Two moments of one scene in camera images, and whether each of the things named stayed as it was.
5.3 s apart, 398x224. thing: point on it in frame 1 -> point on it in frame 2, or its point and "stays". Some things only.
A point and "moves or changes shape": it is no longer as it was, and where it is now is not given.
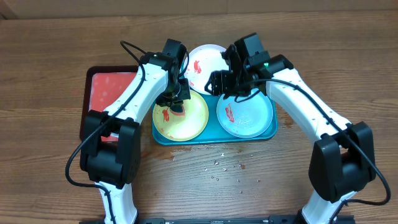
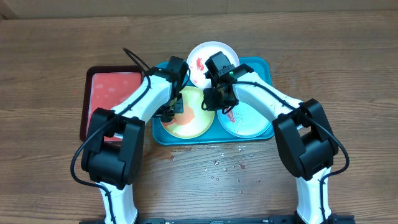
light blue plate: [247, 119] stays
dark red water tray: [101, 86] stays
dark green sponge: [177, 107] moves or changes shape
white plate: [203, 60] stays
